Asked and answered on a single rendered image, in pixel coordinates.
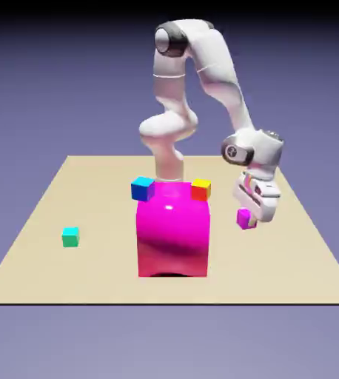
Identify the large pink box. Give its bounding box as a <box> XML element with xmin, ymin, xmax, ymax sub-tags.
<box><xmin>135</xmin><ymin>181</ymin><xmax>211</xmax><ymax>278</ymax></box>

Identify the small red cube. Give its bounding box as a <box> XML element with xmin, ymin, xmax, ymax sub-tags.
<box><xmin>190</xmin><ymin>178</ymin><xmax>212</xmax><ymax>203</ymax></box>

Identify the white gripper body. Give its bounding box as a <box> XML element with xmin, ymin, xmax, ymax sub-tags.
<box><xmin>232</xmin><ymin>171</ymin><xmax>282</xmax><ymax>223</ymax></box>

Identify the small green cube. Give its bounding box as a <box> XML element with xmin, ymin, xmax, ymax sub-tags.
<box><xmin>61</xmin><ymin>227</ymin><xmax>81</xmax><ymax>249</ymax></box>

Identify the small blue cube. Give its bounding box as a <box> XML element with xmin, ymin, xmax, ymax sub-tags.
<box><xmin>130</xmin><ymin>176</ymin><xmax>156</xmax><ymax>203</ymax></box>

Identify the small magenta cube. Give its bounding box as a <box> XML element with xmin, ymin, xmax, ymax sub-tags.
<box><xmin>236</xmin><ymin>208</ymin><xmax>258</xmax><ymax>231</ymax></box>

